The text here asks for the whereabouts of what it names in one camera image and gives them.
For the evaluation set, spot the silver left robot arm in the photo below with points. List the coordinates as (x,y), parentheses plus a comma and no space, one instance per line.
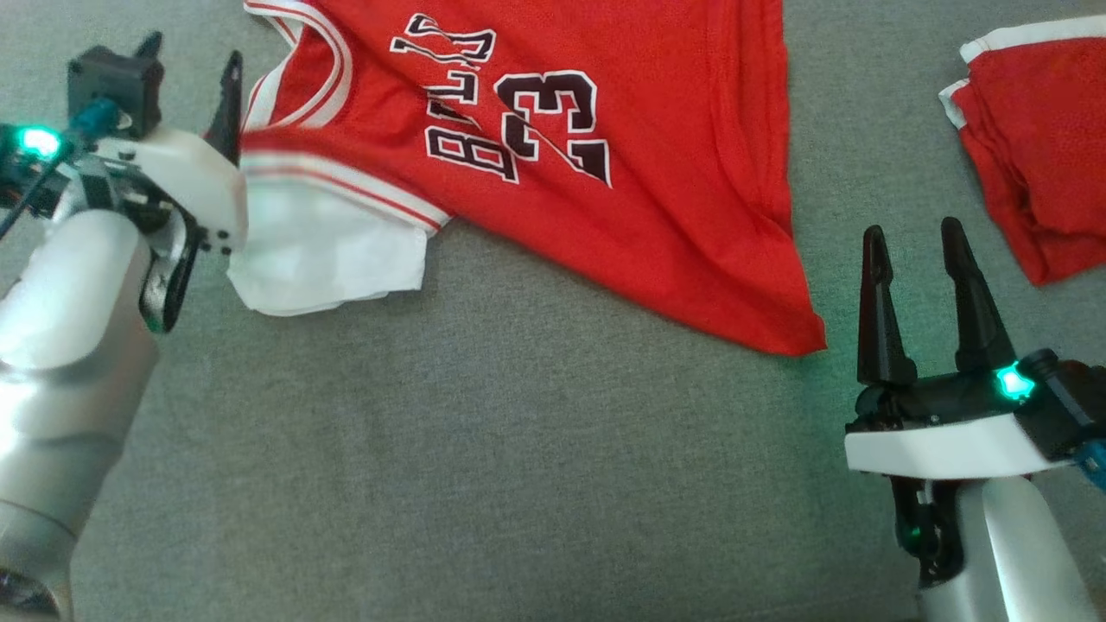
(78,363)

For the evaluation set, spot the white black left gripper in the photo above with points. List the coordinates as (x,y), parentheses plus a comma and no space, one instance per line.
(186,181)

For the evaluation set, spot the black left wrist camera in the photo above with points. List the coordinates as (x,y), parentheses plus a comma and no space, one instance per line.
(117,82)

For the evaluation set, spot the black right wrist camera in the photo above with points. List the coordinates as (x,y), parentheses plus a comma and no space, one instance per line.
(1067,406)

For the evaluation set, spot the large grey sofa seat cushion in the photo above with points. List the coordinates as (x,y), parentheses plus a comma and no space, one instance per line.
(518,449)

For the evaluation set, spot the red basketball jersey white trim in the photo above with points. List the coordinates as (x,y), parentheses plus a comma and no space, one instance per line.
(605,190)

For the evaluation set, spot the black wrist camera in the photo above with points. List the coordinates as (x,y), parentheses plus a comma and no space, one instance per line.
(117,82)
(1067,406)

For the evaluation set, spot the red shorts white hem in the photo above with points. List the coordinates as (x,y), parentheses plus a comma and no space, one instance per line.
(1037,147)

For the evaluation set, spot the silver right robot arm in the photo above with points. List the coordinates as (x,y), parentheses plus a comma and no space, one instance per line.
(1002,553)

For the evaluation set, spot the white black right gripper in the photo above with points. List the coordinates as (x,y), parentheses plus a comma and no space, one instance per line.
(942,441)

